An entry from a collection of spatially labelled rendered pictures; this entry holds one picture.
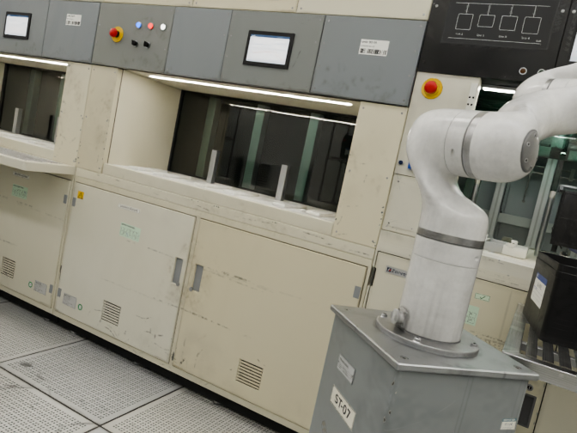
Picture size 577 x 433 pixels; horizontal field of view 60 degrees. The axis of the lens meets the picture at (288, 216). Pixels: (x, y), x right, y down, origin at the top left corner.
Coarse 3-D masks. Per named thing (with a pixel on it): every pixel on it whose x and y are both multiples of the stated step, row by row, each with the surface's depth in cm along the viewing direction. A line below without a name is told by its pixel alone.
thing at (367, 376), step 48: (336, 336) 100; (384, 336) 89; (336, 384) 97; (384, 384) 81; (432, 384) 80; (480, 384) 83; (336, 432) 94; (384, 432) 79; (432, 432) 82; (480, 432) 85
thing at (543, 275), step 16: (544, 256) 123; (560, 256) 131; (544, 272) 119; (560, 272) 107; (576, 272) 106; (544, 288) 115; (560, 288) 107; (576, 288) 106; (528, 304) 129; (544, 304) 112; (560, 304) 107; (576, 304) 106; (528, 320) 124; (544, 320) 109; (560, 320) 108; (576, 320) 107; (544, 336) 109; (560, 336) 108; (576, 336) 107
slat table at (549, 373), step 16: (512, 320) 123; (512, 336) 108; (528, 336) 111; (512, 352) 95; (528, 352) 98; (544, 352) 100; (560, 352) 103; (576, 352) 105; (528, 368) 93; (544, 368) 92; (560, 368) 92; (560, 384) 90; (576, 384) 89
